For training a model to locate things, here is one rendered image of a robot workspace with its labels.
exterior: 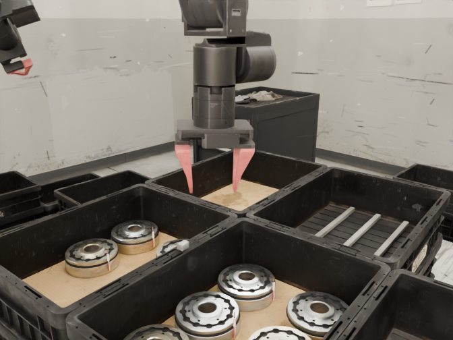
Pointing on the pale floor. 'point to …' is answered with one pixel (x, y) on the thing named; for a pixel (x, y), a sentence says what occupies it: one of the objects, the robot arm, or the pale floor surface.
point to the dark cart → (276, 124)
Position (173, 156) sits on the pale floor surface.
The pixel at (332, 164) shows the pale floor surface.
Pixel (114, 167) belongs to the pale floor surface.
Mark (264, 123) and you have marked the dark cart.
